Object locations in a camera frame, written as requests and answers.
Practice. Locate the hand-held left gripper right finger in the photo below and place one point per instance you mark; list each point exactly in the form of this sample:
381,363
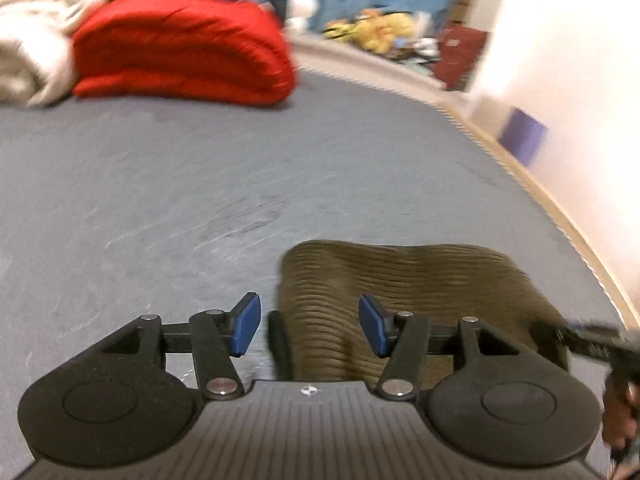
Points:
372,325

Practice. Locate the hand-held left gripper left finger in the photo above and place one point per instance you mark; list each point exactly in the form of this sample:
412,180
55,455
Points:
247,322

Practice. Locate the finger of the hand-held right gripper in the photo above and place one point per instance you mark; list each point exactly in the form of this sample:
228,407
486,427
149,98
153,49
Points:
585,342

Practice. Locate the person's right hand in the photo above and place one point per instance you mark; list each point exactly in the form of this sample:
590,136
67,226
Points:
620,415

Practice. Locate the grey quilted mattress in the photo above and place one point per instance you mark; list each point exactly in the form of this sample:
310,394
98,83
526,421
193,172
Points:
200,175

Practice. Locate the dark red pillow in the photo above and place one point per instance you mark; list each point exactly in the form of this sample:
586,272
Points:
460,57

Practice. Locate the red folded quilt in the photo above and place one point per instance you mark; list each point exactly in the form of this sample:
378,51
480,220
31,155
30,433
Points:
185,45

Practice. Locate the yellow duck plush toy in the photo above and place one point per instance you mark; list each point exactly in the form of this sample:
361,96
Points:
387,30

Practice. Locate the white plush toy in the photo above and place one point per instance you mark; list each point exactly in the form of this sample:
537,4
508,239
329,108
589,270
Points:
301,5

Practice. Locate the white folded blanket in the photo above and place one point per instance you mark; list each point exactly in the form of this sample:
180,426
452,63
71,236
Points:
35,35

